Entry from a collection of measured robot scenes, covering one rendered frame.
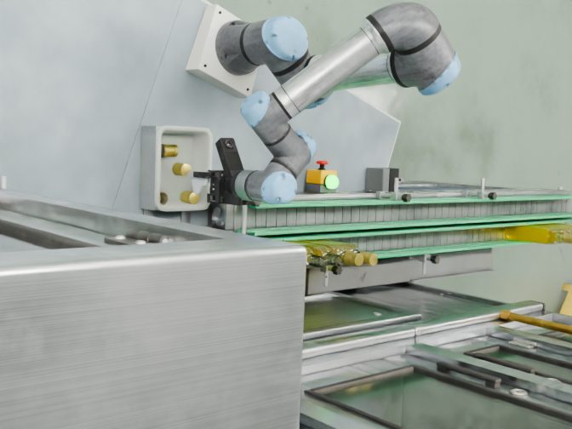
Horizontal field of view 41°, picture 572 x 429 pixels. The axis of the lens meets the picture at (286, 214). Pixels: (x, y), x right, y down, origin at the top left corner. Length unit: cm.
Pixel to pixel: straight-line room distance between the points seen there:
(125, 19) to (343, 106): 82
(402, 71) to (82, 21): 80
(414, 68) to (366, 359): 67
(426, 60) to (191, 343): 134
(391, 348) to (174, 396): 128
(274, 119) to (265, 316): 120
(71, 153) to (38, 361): 153
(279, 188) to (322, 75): 27
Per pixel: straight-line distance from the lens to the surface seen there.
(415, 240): 265
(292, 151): 177
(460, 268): 287
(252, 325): 55
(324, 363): 163
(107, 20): 205
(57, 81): 197
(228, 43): 211
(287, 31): 202
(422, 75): 181
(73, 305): 47
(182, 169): 207
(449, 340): 193
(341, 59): 173
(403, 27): 174
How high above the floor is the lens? 255
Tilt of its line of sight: 49 degrees down
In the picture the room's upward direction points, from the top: 98 degrees clockwise
